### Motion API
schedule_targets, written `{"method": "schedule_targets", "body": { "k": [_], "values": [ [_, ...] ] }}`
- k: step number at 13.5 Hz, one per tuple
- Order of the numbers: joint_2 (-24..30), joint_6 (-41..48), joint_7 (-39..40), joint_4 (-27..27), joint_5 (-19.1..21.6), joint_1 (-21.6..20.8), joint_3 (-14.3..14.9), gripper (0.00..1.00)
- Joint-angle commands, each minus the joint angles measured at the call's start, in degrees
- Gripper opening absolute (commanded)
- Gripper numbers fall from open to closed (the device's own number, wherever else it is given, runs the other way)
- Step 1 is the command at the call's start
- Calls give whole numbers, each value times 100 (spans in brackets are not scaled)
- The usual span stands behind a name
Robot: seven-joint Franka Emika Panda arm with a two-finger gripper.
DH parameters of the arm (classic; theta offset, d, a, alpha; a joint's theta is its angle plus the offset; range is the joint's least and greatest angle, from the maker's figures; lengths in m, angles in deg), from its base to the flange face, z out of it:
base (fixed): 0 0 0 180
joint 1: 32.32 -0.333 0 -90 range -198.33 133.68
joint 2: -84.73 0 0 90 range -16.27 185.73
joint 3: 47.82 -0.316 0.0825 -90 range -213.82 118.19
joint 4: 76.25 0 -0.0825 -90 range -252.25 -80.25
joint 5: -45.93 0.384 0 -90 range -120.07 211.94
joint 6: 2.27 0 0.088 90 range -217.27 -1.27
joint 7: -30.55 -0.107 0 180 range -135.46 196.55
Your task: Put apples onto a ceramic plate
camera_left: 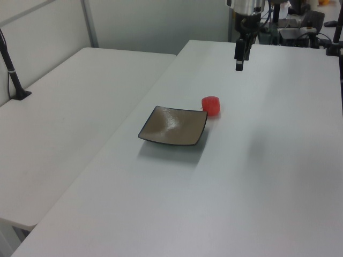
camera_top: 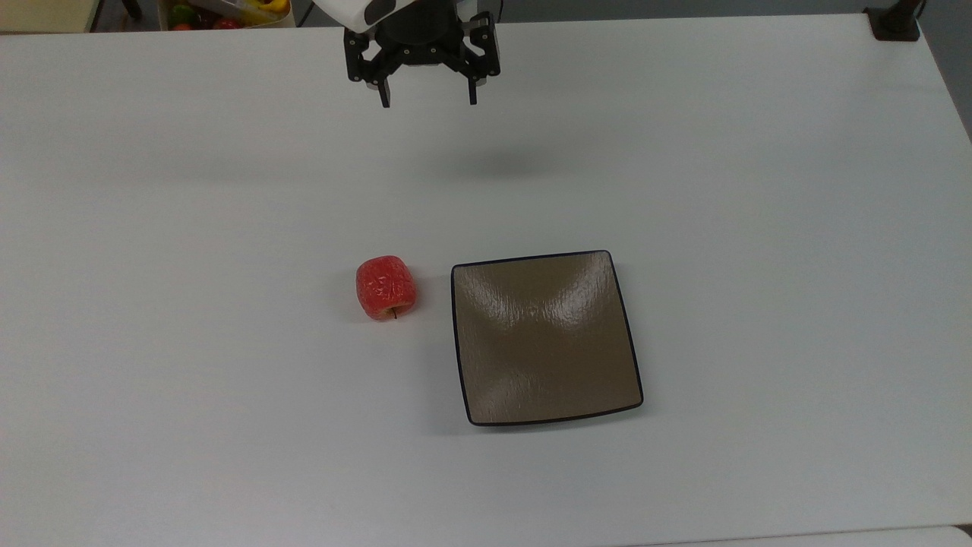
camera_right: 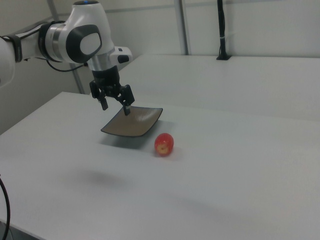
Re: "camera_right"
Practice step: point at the red apple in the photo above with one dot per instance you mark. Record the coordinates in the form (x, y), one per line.
(165, 142)

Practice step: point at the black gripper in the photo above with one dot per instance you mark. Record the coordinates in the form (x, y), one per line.
(107, 80)

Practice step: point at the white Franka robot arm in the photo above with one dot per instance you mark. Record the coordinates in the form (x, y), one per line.
(85, 25)

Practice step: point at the square brown ceramic plate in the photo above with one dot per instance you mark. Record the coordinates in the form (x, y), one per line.
(135, 125)

